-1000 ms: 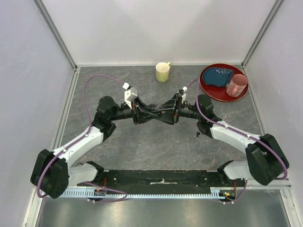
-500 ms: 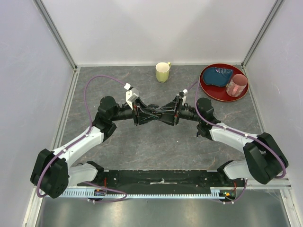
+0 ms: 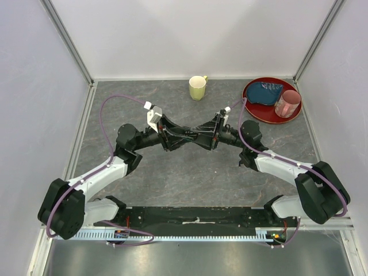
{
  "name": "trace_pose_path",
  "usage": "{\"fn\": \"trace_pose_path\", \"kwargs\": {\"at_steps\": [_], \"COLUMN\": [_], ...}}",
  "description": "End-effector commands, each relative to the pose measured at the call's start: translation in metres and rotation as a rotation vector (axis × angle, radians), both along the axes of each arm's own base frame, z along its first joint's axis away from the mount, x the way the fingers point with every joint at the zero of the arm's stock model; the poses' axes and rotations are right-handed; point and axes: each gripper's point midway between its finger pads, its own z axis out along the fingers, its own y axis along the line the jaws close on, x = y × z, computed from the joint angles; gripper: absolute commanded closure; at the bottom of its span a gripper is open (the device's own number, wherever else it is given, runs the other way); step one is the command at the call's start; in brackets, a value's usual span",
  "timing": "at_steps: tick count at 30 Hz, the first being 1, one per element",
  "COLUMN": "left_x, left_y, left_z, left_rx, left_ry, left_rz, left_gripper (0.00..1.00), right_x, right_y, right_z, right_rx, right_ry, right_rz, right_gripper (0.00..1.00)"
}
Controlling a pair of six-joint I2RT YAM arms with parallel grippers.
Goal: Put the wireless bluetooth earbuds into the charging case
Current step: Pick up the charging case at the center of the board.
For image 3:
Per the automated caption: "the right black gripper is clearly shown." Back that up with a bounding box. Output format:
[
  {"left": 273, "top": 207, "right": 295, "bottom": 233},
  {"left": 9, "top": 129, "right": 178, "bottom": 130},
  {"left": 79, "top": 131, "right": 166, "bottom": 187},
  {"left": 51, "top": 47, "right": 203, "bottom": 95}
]
[{"left": 190, "top": 113, "right": 247, "bottom": 151}]

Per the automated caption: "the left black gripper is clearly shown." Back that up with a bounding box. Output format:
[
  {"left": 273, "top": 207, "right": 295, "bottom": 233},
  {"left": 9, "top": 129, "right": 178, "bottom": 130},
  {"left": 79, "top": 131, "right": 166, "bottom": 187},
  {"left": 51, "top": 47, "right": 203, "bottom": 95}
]
[{"left": 132, "top": 114, "right": 194, "bottom": 151}]

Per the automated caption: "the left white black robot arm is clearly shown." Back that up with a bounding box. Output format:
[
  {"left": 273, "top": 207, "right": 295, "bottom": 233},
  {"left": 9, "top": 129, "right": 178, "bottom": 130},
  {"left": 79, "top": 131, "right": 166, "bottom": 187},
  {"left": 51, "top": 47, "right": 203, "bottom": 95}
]
[{"left": 37, "top": 116, "right": 199, "bottom": 240}]

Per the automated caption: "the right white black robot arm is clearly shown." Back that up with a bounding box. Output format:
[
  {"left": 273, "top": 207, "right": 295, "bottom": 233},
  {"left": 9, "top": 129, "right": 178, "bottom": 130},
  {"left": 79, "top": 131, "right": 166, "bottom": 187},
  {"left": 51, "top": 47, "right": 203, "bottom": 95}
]
[{"left": 186, "top": 113, "right": 350, "bottom": 227}]

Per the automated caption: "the yellow green mug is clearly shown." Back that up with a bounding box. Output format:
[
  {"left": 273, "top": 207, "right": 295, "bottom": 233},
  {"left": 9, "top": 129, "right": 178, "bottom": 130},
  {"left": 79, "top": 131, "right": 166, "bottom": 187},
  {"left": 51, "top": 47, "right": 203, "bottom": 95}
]
[{"left": 189, "top": 75, "right": 208, "bottom": 101}]

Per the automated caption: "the red round tray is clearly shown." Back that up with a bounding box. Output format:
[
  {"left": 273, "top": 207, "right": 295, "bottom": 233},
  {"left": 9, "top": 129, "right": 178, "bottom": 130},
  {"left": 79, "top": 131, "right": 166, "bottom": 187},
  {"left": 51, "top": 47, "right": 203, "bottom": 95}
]
[{"left": 242, "top": 77, "right": 302, "bottom": 124}]

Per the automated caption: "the blue ceramic plate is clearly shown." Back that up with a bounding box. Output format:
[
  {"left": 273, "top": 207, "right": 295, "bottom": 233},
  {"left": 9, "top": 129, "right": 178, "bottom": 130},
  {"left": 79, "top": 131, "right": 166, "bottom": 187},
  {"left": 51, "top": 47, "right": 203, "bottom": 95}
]
[{"left": 246, "top": 82, "right": 283, "bottom": 106}]

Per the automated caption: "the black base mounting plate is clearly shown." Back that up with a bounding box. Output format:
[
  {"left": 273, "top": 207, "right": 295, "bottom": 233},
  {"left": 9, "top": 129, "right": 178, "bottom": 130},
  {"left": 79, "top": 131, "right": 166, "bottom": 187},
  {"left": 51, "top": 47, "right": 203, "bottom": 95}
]
[{"left": 113, "top": 206, "right": 297, "bottom": 235}]

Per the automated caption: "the pink patterned cup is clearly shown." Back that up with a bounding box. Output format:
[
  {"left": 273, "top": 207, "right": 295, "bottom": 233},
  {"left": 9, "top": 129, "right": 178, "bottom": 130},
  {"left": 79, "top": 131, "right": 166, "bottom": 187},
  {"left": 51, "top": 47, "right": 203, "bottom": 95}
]
[{"left": 275, "top": 90, "right": 301, "bottom": 118}]

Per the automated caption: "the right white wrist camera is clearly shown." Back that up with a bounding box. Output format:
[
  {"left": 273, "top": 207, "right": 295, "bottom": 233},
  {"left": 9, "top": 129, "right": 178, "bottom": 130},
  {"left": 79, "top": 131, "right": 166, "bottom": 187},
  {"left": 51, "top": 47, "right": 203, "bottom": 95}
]
[{"left": 219, "top": 106, "right": 231, "bottom": 120}]

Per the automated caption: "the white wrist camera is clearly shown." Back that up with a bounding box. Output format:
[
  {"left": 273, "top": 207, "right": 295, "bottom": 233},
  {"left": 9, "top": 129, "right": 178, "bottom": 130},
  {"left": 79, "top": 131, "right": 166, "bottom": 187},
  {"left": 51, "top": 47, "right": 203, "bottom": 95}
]
[
  {"left": 219, "top": 106, "right": 231, "bottom": 120},
  {"left": 144, "top": 101, "right": 163, "bottom": 133}
]

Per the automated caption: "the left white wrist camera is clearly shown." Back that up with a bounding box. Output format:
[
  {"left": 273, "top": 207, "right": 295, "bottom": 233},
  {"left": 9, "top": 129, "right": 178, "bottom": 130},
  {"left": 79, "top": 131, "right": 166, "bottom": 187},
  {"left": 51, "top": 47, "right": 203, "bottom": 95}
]
[{"left": 144, "top": 101, "right": 163, "bottom": 133}]

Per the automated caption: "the light blue cable duct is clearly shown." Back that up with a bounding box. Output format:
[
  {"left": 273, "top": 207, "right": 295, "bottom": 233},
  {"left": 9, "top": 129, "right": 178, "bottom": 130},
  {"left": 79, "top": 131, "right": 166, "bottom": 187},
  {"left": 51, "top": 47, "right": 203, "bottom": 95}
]
[{"left": 70, "top": 227, "right": 274, "bottom": 243}]

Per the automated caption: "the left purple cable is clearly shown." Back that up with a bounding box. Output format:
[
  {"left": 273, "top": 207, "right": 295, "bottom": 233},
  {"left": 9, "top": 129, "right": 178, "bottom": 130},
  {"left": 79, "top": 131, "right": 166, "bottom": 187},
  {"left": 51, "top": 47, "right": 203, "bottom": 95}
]
[{"left": 45, "top": 94, "right": 156, "bottom": 247}]

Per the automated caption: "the right aluminium frame post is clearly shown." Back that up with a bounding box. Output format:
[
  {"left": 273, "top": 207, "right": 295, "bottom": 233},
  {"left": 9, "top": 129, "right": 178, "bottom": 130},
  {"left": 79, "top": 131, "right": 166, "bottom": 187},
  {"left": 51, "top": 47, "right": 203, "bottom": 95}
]
[{"left": 293, "top": 0, "right": 346, "bottom": 85}]

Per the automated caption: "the aluminium frame post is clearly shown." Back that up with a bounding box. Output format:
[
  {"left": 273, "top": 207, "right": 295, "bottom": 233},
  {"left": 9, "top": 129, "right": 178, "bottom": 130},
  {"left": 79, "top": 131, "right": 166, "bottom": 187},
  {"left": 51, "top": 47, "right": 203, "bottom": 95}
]
[
  {"left": 40, "top": 0, "right": 94, "bottom": 86},
  {"left": 293, "top": 0, "right": 346, "bottom": 85}
]

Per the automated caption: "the left aluminium frame post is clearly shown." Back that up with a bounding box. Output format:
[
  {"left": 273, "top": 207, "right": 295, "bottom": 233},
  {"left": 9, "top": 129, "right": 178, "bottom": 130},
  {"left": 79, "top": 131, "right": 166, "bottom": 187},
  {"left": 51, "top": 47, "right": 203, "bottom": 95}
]
[{"left": 40, "top": 0, "right": 94, "bottom": 86}]

